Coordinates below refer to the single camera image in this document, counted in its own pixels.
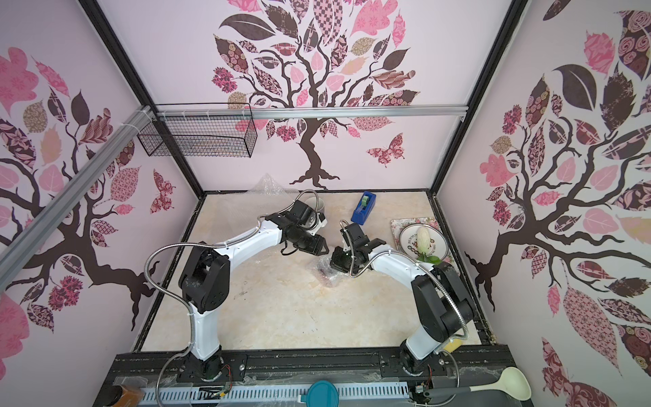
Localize clear bubble wrap sheet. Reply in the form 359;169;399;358
310;256;342;288
247;174;288;198

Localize red mug black handle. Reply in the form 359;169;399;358
317;268;337;288

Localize blue tape dispenser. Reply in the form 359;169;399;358
351;191;376;226

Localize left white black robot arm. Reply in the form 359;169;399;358
179;219;329;382

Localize right flexible metal conduit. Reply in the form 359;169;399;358
339;219;470;388

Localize flexible metal conduit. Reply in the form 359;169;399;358
143;189;321;357
339;219;470;388

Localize lavender mug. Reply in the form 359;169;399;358
315;198;327;222

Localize floral square placemat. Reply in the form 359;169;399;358
390;217;460;275

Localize round white plate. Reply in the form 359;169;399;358
398;224;449;263

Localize white artificial rose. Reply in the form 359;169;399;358
416;226;442;265

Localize left flexible metal conduit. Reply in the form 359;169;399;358
143;189;321;357

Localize yellow green sponge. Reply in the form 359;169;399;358
443;338;464;354

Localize teal round lid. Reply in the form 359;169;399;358
298;380;340;407

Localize cream plastic ladle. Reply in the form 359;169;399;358
424;366;532;406

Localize brown jar black lid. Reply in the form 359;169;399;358
102;385;144;407

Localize black wire basket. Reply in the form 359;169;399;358
138;102;258;158

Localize rear aluminium frame bar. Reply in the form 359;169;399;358
156;104;469;120

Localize aluminium frame bar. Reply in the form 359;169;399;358
1;106;154;291
156;104;469;120

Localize white slotted cable duct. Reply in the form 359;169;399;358
139;382;410;406

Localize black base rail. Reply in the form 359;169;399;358
93;345;519;406

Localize left aluminium frame bar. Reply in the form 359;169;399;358
1;106;154;291

